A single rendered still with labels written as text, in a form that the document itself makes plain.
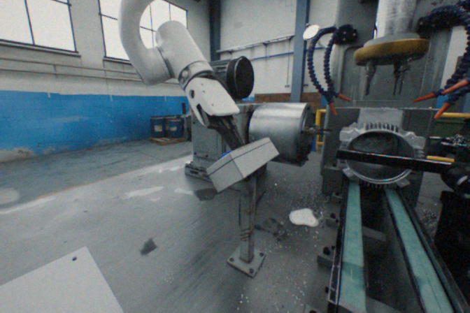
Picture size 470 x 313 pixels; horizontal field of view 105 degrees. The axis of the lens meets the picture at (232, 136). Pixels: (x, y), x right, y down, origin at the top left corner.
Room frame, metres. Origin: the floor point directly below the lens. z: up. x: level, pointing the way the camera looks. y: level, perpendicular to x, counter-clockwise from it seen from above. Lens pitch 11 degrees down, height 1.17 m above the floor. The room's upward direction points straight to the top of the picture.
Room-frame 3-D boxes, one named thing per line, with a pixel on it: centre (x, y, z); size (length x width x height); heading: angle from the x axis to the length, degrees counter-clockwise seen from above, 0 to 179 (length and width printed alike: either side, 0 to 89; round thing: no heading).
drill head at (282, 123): (0.77, -0.17, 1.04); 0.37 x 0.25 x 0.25; 56
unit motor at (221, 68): (0.90, 0.08, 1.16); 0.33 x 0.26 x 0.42; 56
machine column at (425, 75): (0.78, -0.61, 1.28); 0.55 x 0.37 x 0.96; 146
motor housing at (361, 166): (0.57, -0.47, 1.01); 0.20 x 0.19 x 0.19; 146
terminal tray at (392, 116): (0.61, -0.49, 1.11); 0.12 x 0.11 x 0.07; 146
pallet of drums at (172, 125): (5.36, 1.76, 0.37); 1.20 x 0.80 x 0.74; 136
